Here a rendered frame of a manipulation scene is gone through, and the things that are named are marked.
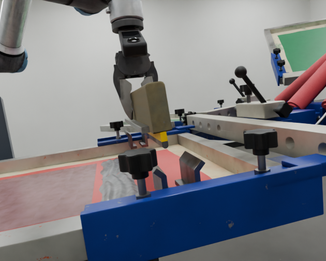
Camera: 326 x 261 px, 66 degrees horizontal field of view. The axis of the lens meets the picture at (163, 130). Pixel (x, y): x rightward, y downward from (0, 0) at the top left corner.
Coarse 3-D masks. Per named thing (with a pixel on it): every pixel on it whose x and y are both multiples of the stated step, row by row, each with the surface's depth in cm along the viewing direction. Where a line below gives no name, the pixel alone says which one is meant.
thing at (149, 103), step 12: (156, 84) 36; (132, 96) 54; (144, 96) 38; (156, 96) 36; (132, 108) 58; (144, 108) 40; (156, 108) 37; (168, 108) 37; (144, 120) 43; (156, 120) 37; (168, 120) 37; (156, 132) 37
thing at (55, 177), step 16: (160, 160) 67; (176, 160) 64; (16, 176) 69; (32, 176) 67; (48, 176) 64; (64, 176) 62; (80, 176) 61; (96, 176) 59; (0, 192) 56; (16, 192) 54
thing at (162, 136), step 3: (150, 132) 46; (162, 132) 37; (165, 132) 37; (153, 135) 43; (156, 135) 40; (159, 135) 38; (162, 135) 37; (165, 135) 37; (156, 138) 41; (159, 138) 38; (162, 138) 37; (165, 138) 37; (162, 141) 37
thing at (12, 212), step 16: (176, 176) 52; (208, 176) 49; (32, 192) 53; (48, 192) 52; (64, 192) 50; (80, 192) 49; (96, 192) 48; (0, 208) 46; (16, 208) 45; (32, 208) 44; (48, 208) 43; (64, 208) 42; (80, 208) 41; (0, 224) 39; (16, 224) 38; (32, 224) 37
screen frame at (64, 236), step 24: (120, 144) 81; (168, 144) 85; (192, 144) 71; (216, 144) 61; (0, 168) 74; (24, 168) 76; (240, 168) 46; (72, 216) 30; (0, 240) 27; (24, 240) 26; (48, 240) 26; (72, 240) 27
